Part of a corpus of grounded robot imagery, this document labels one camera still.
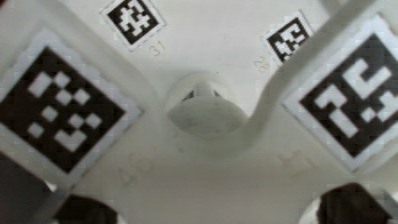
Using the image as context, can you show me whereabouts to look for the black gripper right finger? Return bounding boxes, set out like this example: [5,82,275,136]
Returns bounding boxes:
[318,183,385,224]

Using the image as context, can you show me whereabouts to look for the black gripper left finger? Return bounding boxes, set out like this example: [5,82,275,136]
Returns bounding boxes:
[55,196,117,224]

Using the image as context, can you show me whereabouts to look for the white cylindrical table leg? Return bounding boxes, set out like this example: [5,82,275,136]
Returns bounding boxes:
[165,72,248,138]

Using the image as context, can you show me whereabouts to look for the white round table top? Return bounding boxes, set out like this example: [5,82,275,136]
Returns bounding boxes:
[60,0,350,105]

